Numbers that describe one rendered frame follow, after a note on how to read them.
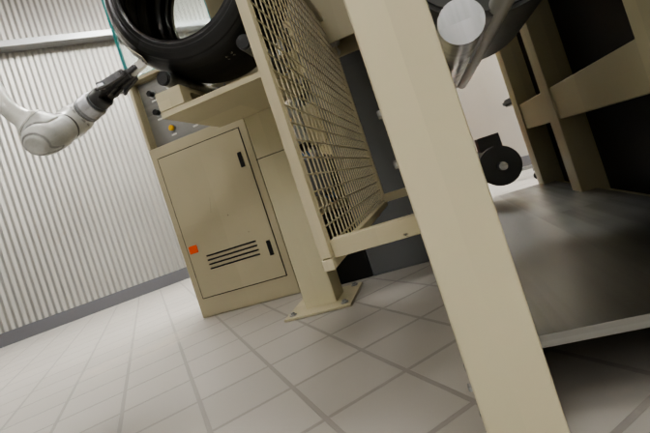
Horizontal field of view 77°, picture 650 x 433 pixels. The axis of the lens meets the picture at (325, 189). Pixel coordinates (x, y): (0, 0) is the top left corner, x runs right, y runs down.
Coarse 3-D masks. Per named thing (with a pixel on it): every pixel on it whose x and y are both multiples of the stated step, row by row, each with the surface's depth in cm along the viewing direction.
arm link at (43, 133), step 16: (0, 96) 126; (0, 112) 125; (16, 112) 125; (32, 112) 126; (48, 112) 131; (16, 128) 127; (32, 128) 123; (48, 128) 125; (64, 128) 130; (32, 144) 123; (48, 144) 124; (64, 144) 130
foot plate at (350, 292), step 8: (344, 288) 169; (352, 288) 165; (360, 288) 164; (344, 296) 157; (352, 296) 153; (304, 304) 164; (328, 304) 152; (336, 304) 149; (344, 304) 146; (296, 312) 156; (304, 312) 153; (312, 312) 149; (320, 312) 148; (288, 320) 151
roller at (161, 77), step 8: (160, 72) 123; (168, 72) 123; (160, 80) 123; (168, 80) 123; (176, 80) 126; (184, 80) 130; (192, 80) 137; (192, 88) 135; (200, 88) 139; (208, 88) 144; (216, 88) 152
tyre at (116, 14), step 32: (128, 0) 138; (160, 0) 149; (224, 0) 115; (256, 0) 116; (128, 32) 123; (160, 32) 149; (224, 32) 117; (160, 64) 125; (192, 64) 122; (224, 64) 125
